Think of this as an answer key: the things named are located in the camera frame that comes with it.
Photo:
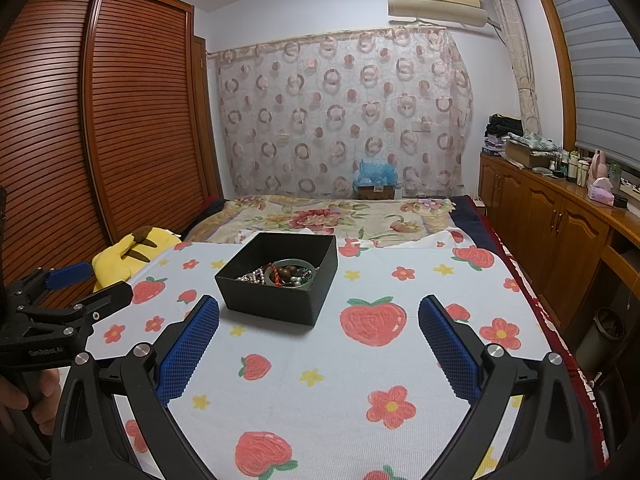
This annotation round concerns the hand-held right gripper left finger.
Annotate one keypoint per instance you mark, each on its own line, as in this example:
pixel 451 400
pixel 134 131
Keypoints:
pixel 190 350

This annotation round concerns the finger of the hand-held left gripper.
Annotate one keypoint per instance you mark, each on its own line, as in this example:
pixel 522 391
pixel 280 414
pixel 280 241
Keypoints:
pixel 70 272
pixel 107 297

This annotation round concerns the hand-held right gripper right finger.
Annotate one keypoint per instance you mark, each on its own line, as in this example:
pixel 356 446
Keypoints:
pixel 450 355

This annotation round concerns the black jewelry box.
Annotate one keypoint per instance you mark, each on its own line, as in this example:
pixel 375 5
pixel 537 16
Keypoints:
pixel 280 305

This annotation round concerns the person's left hand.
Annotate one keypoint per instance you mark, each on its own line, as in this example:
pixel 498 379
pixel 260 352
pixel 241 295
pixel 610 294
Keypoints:
pixel 47 390

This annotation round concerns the yellow plush toy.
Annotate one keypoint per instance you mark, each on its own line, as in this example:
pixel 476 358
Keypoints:
pixel 115 265

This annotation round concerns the white strawberry printed blanket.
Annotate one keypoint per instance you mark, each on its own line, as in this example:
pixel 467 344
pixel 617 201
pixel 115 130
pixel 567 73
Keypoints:
pixel 325 360

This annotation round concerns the green jade bangle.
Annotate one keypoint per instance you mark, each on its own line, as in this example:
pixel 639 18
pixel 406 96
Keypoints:
pixel 292 261

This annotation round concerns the brown louvered wardrobe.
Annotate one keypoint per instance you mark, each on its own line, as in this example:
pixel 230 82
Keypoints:
pixel 100 135

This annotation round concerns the grey trash bin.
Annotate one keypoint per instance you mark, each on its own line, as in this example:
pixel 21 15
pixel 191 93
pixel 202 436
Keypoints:
pixel 600 340

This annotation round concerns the wooden cabinet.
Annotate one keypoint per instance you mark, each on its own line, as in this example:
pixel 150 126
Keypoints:
pixel 540 220

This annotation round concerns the beige floral blanket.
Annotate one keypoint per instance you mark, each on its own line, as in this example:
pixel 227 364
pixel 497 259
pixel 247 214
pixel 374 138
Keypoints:
pixel 310 220

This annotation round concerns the small brown cardboard box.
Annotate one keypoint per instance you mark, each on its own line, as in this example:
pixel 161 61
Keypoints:
pixel 375 192

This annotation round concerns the blue plastic bag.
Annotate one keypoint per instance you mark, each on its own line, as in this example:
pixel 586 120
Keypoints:
pixel 375 172

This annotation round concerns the large brown cardboard box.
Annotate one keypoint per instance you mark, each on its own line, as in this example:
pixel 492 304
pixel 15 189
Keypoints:
pixel 520 156

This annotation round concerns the pink tissue box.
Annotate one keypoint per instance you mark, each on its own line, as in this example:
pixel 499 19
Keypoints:
pixel 600 192

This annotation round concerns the group of cosmetic bottles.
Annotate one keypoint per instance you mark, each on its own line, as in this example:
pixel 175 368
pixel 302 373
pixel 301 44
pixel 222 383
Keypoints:
pixel 575 165

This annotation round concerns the green patterned cloth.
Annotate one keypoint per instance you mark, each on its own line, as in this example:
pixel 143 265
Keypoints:
pixel 535 141

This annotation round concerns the stack of folded clothes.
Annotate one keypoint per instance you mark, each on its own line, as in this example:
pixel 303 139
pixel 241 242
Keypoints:
pixel 500 130

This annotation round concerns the pink bottle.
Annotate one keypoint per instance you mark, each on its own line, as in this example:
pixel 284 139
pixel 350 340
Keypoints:
pixel 597 165

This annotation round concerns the sheer circle patterned curtain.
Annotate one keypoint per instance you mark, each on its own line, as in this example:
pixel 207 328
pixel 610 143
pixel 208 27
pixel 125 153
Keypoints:
pixel 350 110

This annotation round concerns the tied cream curtain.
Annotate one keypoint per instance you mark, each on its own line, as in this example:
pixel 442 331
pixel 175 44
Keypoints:
pixel 520 60

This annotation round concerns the grey window blind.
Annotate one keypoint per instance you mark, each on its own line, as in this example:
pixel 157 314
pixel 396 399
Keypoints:
pixel 600 60

